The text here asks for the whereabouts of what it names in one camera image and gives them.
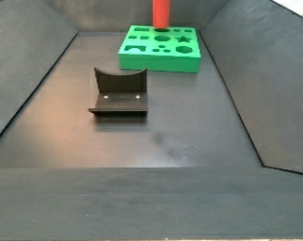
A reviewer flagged red oval cylinder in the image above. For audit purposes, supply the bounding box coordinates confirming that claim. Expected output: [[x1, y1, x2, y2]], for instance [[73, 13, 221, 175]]
[[152, 0, 170, 28]]

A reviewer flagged black cradle fixture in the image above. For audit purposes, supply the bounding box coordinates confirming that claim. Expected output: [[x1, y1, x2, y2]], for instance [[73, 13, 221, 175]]
[[89, 68, 148, 115]]

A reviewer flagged green foam shape board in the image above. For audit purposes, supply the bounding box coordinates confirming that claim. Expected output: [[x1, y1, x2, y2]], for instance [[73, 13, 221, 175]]
[[118, 25, 201, 73]]

